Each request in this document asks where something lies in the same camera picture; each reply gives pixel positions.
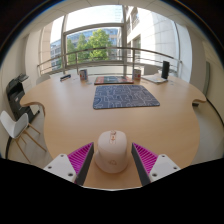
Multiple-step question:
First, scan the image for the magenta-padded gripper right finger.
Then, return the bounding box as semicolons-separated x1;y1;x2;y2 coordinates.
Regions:
131;142;181;187

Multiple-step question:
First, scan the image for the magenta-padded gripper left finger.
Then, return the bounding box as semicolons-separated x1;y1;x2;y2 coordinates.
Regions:
43;142;95;187

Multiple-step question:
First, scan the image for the white computer mouse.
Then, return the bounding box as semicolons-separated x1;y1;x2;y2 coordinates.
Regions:
94;129;129;174

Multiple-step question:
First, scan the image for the dark blue patterned mouse pad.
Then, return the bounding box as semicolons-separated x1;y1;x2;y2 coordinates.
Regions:
92;84;161;110

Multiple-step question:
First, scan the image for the white chair with wooden legs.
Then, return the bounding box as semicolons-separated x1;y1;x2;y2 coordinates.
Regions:
0;110;48;164

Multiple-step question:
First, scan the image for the black printer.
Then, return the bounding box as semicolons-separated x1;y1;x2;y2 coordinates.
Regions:
5;73;40;123

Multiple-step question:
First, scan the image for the open white booklet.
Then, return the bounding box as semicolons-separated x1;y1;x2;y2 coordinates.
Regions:
141;73;168;84

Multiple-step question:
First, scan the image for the dark blue stapler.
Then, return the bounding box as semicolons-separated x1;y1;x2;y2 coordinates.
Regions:
59;73;72;82

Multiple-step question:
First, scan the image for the black cylindrical speaker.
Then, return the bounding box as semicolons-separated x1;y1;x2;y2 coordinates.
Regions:
161;60;171;81

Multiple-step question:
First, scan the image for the red and blue magazine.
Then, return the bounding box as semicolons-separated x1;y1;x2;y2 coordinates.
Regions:
93;75;135;86

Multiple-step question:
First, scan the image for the metal balcony railing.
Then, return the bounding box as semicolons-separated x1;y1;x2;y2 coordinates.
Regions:
36;46;184;77

